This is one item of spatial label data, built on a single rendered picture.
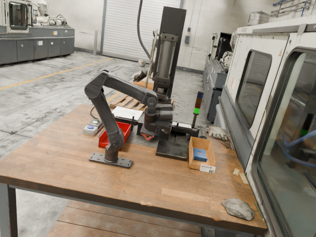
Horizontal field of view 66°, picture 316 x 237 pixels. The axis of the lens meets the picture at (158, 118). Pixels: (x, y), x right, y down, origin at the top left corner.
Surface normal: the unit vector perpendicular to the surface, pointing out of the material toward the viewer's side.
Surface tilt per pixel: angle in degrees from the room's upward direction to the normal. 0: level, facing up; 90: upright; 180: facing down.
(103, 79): 90
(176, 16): 90
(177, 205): 0
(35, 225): 0
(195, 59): 90
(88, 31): 90
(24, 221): 0
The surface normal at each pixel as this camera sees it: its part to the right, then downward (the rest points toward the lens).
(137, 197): 0.16, -0.93
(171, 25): -0.10, 0.33
